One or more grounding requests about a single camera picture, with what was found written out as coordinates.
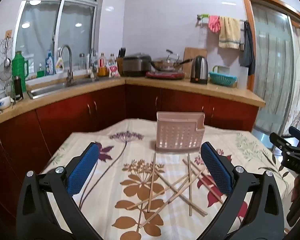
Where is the white spray bottle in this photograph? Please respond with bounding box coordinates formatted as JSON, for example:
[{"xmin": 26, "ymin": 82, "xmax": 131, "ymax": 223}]
[{"xmin": 55, "ymin": 55, "xmax": 65, "ymax": 74}]

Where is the sliding aluminium window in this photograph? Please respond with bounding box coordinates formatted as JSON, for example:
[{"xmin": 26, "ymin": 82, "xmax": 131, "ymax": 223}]
[{"xmin": 15, "ymin": 0, "xmax": 102, "ymax": 72}]

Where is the steel sink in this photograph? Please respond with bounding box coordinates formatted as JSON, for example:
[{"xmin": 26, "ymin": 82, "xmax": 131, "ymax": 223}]
[{"xmin": 27, "ymin": 78, "xmax": 96, "ymax": 99}]

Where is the pile of wooden chopsticks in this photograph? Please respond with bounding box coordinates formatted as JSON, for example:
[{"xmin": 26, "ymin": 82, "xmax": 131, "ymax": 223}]
[{"xmin": 126, "ymin": 152, "xmax": 224, "ymax": 229}]

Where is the small steel faucet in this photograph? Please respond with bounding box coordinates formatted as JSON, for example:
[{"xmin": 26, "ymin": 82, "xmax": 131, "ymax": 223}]
[{"xmin": 88, "ymin": 48, "xmax": 100, "ymax": 81}]

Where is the floral tablecloth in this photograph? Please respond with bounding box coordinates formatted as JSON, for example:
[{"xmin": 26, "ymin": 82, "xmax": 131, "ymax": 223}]
[{"xmin": 37, "ymin": 119, "xmax": 295, "ymax": 240}]

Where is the yellow towel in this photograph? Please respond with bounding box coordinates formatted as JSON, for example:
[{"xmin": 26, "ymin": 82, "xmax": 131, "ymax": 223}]
[{"xmin": 218, "ymin": 16, "xmax": 241, "ymax": 50}]

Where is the wooden cutting board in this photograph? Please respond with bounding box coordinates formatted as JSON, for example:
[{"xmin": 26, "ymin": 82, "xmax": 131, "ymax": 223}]
[{"xmin": 183, "ymin": 47, "xmax": 208, "ymax": 74}]

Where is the grey rice cooker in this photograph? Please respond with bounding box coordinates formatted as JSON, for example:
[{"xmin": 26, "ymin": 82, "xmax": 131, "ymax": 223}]
[{"xmin": 122, "ymin": 52, "xmax": 153, "ymax": 77}]

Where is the dark hanging cloth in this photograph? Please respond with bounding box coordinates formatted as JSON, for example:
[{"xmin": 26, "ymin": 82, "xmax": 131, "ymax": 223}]
[{"xmin": 239, "ymin": 22, "xmax": 256, "ymax": 76}]

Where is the clear glass jar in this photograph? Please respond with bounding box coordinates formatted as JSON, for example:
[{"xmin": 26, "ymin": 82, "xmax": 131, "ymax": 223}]
[{"xmin": 78, "ymin": 53, "xmax": 87, "ymax": 70}]

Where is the wooden framed glass door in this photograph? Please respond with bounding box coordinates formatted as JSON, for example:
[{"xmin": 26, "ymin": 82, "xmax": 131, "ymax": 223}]
[{"xmin": 240, "ymin": 0, "xmax": 300, "ymax": 140}]

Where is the green and white mug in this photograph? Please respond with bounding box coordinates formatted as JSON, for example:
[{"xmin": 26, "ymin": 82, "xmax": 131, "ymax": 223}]
[{"xmin": 212, "ymin": 65, "xmax": 231, "ymax": 74}]

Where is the person's right hand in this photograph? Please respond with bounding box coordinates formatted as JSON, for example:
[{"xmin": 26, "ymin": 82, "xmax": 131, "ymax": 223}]
[{"xmin": 291, "ymin": 176, "xmax": 300, "ymax": 204}]

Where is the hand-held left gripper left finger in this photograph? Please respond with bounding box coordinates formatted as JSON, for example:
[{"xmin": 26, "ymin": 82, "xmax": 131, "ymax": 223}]
[{"xmin": 16, "ymin": 142, "xmax": 100, "ymax": 240}]

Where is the steel wok with lid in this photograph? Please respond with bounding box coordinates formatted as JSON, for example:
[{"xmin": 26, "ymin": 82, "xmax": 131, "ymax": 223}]
[{"xmin": 150, "ymin": 49, "xmax": 193, "ymax": 72}]

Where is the white flowered bowl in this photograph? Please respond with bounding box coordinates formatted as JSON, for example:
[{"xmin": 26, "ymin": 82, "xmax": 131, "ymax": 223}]
[{"xmin": 0, "ymin": 96, "xmax": 12, "ymax": 110}]

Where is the steel electric kettle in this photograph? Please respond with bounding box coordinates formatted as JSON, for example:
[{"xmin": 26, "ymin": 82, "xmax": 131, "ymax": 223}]
[{"xmin": 190, "ymin": 55, "xmax": 209, "ymax": 85}]

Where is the black flask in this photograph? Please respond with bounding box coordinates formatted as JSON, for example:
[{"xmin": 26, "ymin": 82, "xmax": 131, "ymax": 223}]
[{"xmin": 13, "ymin": 76, "xmax": 24, "ymax": 101}]

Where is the hanging metal strainer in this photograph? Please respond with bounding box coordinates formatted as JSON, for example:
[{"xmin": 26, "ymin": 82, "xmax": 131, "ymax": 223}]
[{"xmin": 0, "ymin": 37, "xmax": 14, "ymax": 81}]

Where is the wall towel rack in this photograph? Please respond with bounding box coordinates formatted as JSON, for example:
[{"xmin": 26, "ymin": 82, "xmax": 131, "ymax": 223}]
[{"xmin": 196, "ymin": 13, "xmax": 248, "ymax": 28}]

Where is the beige kitchen countertop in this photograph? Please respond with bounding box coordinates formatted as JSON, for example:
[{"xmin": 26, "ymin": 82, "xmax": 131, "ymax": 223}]
[{"xmin": 0, "ymin": 74, "xmax": 266, "ymax": 131}]

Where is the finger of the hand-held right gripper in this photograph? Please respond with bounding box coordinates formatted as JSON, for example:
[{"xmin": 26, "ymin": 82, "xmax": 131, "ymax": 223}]
[
  {"xmin": 288, "ymin": 126, "xmax": 300, "ymax": 143},
  {"xmin": 269, "ymin": 132, "xmax": 299, "ymax": 155}
]

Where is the knife block with knives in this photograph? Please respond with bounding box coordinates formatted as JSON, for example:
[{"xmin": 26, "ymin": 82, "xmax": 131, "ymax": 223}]
[{"xmin": 116, "ymin": 47, "xmax": 127, "ymax": 76}]

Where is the pink plastic chopstick holder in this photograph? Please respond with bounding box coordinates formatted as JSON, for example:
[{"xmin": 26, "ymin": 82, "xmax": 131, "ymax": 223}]
[{"xmin": 154, "ymin": 111, "xmax": 206, "ymax": 153}]

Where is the pink rubber glove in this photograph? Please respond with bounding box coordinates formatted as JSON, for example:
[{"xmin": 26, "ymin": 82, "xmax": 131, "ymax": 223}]
[{"xmin": 208, "ymin": 15, "xmax": 222, "ymax": 33}]

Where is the orange oil bottle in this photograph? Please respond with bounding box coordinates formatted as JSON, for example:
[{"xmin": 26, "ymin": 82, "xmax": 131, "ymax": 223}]
[{"xmin": 98, "ymin": 53, "xmax": 108, "ymax": 77}]

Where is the teal plastic basket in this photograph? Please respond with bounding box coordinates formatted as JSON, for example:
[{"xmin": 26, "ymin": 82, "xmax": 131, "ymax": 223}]
[{"xmin": 208, "ymin": 71, "xmax": 238, "ymax": 88}]

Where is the pink packet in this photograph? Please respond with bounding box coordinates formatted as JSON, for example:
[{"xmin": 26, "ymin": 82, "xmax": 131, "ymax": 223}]
[{"xmin": 108, "ymin": 64, "xmax": 121, "ymax": 78}]

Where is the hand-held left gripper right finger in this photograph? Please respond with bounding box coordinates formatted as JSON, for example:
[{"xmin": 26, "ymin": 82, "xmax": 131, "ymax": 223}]
[{"xmin": 199, "ymin": 141, "xmax": 285, "ymax": 240}]

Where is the blue detergent bottle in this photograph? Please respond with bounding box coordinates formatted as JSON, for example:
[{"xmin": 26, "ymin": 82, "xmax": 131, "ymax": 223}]
[{"xmin": 45, "ymin": 50, "xmax": 54, "ymax": 76}]

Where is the tall steel faucet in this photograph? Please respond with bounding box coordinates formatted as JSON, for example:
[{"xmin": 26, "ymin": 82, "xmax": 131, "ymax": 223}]
[{"xmin": 58, "ymin": 44, "xmax": 74, "ymax": 86}]

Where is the green thermos jug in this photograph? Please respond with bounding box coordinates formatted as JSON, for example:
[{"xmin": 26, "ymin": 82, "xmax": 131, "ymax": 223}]
[{"xmin": 11, "ymin": 51, "xmax": 30, "ymax": 83}]

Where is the red induction cooker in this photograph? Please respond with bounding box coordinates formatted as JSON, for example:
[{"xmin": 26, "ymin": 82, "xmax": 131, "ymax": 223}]
[{"xmin": 145, "ymin": 71, "xmax": 186, "ymax": 80}]

